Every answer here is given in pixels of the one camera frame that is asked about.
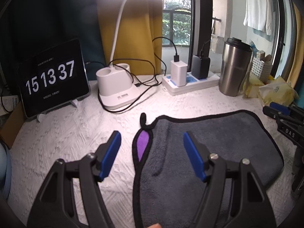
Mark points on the tablet with clock display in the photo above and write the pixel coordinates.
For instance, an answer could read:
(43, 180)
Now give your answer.
(53, 78)

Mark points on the white hanging shirt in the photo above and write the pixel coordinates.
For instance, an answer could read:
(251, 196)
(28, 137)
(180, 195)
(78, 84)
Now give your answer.
(257, 11)

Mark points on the grey towel with black trim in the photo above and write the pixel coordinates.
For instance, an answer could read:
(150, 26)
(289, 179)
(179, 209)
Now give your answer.
(204, 142)

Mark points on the white charger block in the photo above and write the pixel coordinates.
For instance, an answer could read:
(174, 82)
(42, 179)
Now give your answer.
(178, 72)

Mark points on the stainless steel tumbler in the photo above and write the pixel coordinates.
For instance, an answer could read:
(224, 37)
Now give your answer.
(234, 67)

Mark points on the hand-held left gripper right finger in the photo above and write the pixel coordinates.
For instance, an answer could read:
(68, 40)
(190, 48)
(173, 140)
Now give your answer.
(193, 153)

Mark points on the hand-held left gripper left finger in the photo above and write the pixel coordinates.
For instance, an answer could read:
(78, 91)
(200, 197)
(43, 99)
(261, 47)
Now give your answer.
(111, 150)

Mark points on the white textured table cloth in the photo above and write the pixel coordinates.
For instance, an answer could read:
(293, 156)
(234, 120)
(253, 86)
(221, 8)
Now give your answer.
(78, 128)

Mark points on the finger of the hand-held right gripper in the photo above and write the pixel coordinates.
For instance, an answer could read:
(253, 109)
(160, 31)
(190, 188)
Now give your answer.
(275, 110)

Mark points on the yellow tissue pack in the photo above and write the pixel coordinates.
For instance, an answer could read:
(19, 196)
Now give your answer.
(276, 91)

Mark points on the white desk lamp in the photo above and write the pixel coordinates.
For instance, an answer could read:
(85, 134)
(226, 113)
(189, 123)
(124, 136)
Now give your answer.
(118, 76)

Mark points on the dark grey power adapter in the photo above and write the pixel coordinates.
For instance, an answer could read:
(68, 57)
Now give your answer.
(200, 66)

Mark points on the white perforated basket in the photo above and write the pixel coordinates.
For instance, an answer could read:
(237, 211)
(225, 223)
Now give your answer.
(262, 68)

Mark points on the white tablet stand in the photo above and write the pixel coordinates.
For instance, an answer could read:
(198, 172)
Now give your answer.
(59, 110)

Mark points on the dark curtain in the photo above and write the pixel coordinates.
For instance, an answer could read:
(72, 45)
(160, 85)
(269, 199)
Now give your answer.
(47, 21)

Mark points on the white power strip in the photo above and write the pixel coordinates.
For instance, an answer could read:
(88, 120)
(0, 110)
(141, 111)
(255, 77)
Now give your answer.
(190, 83)

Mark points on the yellow curtain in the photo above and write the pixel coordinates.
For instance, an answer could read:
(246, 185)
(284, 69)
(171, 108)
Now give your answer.
(133, 28)

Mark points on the cardboard box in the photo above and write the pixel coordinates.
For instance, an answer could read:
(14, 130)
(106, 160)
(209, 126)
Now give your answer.
(11, 125)

